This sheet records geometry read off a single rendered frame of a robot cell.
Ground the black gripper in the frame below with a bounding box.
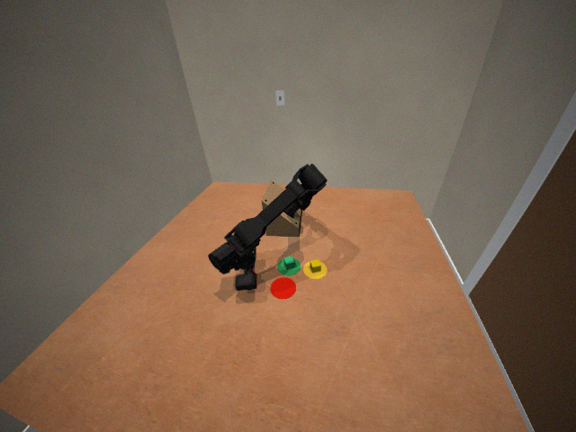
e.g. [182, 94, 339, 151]
[234, 248, 257, 291]

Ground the red circle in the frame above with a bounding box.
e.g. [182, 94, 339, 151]
[270, 277, 296, 299]

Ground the green circle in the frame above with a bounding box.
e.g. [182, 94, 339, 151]
[277, 258, 301, 275]

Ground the yellow circle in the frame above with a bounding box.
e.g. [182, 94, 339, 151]
[303, 262, 328, 279]

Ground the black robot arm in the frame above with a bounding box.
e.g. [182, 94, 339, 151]
[208, 164, 328, 275]

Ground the green block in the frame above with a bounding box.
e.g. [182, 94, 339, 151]
[284, 256, 295, 270]

